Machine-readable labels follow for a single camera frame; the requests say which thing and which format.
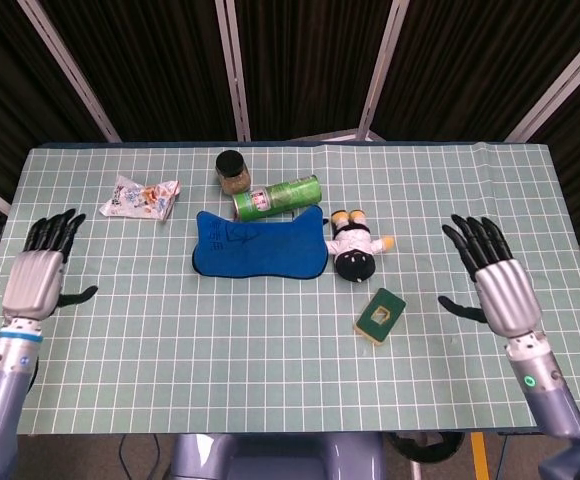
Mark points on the green checked tablecloth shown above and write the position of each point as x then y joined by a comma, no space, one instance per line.
220,350

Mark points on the plush doll white shirt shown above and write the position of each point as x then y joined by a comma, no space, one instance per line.
352,240

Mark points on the white snack bag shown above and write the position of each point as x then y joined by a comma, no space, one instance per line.
137,200

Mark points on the green chip can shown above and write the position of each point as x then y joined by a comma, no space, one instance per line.
285,196

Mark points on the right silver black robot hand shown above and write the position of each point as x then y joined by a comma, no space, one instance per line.
507,295

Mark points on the black round floor base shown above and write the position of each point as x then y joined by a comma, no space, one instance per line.
420,447

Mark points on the glass jar black lid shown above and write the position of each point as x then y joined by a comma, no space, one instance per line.
231,165

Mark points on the blue cloth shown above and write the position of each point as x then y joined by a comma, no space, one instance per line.
265,250

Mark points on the left purple-grey robot arm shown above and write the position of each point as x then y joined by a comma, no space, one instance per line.
5,380

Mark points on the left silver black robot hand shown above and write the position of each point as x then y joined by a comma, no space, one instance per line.
32,285

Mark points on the green yellow sponge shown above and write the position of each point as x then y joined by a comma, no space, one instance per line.
392,305

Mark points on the right purple-grey robot arm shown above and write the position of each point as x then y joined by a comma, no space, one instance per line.
550,395

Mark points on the purple-grey robot torso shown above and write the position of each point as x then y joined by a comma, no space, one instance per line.
275,457

